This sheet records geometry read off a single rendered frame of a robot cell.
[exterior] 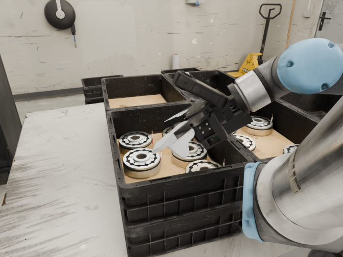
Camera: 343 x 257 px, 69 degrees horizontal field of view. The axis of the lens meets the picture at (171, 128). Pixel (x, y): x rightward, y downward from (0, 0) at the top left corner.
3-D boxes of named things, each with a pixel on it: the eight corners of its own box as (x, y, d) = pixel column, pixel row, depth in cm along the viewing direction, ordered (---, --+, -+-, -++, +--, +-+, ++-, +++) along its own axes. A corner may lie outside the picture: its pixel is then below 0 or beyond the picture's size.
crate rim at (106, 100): (192, 107, 90) (192, 101, 89) (106, 117, 82) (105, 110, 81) (163, 78, 124) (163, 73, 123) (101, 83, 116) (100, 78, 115)
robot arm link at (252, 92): (256, 72, 45) (247, 68, 53) (233, 85, 47) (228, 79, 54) (274, 106, 47) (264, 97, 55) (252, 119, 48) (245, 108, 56)
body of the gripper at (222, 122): (203, 152, 52) (256, 123, 48) (180, 118, 50) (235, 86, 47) (202, 138, 59) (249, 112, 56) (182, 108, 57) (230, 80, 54)
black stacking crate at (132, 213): (249, 204, 60) (256, 165, 55) (125, 233, 53) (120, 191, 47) (191, 131, 94) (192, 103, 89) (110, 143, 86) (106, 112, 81)
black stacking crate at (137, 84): (190, 130, 94) (192, 102, 89) (110, 142, 87) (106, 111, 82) (163, 96, 128) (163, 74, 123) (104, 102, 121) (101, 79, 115)
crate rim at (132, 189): (256, 172, 56) (258, 163, 55) (120, 199, 48) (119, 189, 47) (192, 107, 90) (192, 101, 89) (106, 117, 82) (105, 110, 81)
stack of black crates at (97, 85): (126, 115, 271) (122, 74, 250) (133, 126, 246) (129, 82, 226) (88, 121, 257) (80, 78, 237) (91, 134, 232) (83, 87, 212)
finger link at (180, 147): (171, 173, 47) (205, 143, 50) (154, 148, 46) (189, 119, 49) (165, 171, 50) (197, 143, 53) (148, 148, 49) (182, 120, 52)
